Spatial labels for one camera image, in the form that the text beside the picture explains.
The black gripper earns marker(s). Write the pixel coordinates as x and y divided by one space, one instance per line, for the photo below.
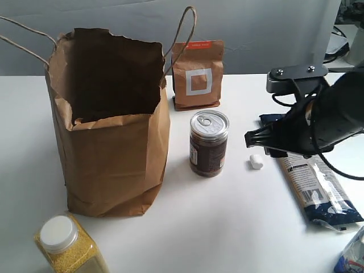
309 127

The white marshmallow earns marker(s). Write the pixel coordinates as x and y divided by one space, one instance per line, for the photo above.
256 161

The brown can with pull-tab lid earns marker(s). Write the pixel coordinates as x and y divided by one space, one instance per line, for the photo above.
208 141

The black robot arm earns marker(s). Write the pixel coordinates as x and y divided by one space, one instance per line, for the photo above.
348 93

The brown paper bag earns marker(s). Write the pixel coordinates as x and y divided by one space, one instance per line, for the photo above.
111 119

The dark blue spaghetti package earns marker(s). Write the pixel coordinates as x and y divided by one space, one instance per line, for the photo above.
319 193

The brown kraft coffee pouch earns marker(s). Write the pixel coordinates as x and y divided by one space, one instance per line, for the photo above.
197 74

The white cylinder in background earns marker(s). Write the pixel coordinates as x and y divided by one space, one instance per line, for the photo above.
355 55

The blue plastic package corner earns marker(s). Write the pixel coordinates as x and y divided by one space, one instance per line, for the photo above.
351 259

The yellow grain jar white lid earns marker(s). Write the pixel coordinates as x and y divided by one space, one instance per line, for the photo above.
68 247

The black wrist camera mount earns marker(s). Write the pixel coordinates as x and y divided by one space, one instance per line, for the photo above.
299 80

